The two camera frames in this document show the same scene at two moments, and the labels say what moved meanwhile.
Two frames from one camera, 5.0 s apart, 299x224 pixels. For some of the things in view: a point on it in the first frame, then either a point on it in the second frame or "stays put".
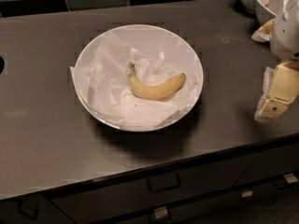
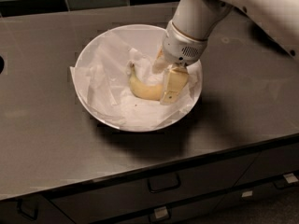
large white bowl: x=159 y=58 stays put
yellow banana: x=155 y=92 stays put
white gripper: x=287 y=35 → x=179 y=49
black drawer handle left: x=21 y=212 stays put
